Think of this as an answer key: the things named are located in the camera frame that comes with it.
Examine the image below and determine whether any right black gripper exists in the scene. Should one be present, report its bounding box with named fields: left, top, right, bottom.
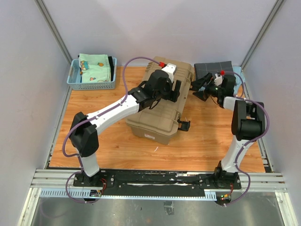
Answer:
left=189, top=73, right=223, bottom=102

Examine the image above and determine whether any tan plastic tool box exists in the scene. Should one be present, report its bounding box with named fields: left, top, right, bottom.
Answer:
left=126, top=56, right=195, bottom=145

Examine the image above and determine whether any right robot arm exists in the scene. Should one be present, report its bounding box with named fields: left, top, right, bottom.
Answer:
left=190, top=71, right=269, bottom=189

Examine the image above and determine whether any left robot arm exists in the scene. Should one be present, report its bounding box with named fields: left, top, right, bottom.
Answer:
left=69, top=64, right=181, bottom=186

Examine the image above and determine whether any dark grey checked cloth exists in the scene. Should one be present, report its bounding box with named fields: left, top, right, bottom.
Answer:
left=194, top=61, right=233, bottom=80

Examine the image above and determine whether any light blue folded cloth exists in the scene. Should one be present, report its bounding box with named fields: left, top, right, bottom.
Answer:
left=232, top=66, right=245, bottom=94

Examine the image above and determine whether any black item in basket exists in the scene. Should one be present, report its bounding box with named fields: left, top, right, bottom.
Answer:
left=108, top=56, right=116, bottom=82

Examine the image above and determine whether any green cartoon print cloth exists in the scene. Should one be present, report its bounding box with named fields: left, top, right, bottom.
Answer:
left=79, top=53, right=111, bottom=83

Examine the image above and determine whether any blue plastic basket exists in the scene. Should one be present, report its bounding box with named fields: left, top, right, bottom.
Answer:
left=67, top=57, right=117, bottom=90

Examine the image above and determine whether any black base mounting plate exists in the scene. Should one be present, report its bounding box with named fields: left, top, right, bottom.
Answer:
left=73, top=169, right=241, bottom=197

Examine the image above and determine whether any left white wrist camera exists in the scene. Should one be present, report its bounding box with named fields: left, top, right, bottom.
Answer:
left=159, top=62, right=177, bottom=83

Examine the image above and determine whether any blue slotted cable duct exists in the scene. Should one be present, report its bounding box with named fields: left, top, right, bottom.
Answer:
left=40, top=188, right=217, bottom=201

